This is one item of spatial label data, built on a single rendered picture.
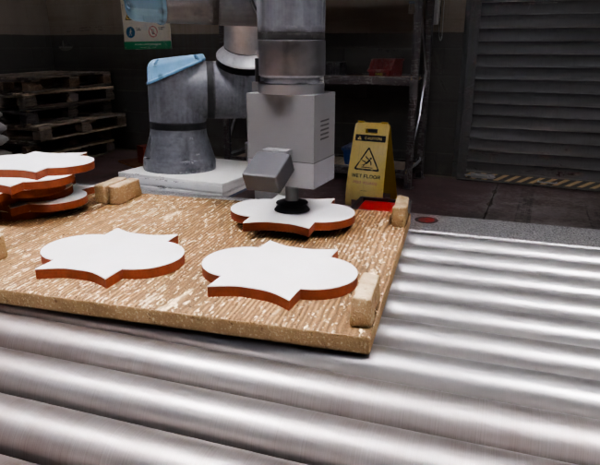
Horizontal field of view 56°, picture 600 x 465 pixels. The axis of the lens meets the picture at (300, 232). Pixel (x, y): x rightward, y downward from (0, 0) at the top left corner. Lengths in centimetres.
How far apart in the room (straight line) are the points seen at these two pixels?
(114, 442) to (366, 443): 15
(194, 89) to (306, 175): 57
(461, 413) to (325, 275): 19
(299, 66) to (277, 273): 23
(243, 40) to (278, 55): 52
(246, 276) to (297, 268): 5
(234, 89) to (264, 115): 53
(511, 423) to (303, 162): 36
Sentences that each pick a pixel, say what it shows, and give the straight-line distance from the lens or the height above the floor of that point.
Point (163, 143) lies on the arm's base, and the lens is 119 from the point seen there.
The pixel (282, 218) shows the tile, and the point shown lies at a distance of 66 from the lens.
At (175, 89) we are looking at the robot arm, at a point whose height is 107.
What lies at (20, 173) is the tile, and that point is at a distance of 78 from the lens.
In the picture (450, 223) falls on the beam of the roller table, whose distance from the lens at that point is 80.
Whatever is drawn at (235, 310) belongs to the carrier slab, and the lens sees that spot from 48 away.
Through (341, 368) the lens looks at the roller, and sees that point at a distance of 46.
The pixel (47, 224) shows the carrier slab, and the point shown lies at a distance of 77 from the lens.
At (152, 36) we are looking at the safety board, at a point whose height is 123.
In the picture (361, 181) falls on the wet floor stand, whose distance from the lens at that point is 423.
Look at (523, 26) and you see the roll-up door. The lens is 517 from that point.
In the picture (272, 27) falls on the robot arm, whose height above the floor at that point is 116.
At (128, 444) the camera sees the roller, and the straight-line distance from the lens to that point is 38.
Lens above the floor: 115
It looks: 18 degrees down
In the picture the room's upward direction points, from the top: straight up
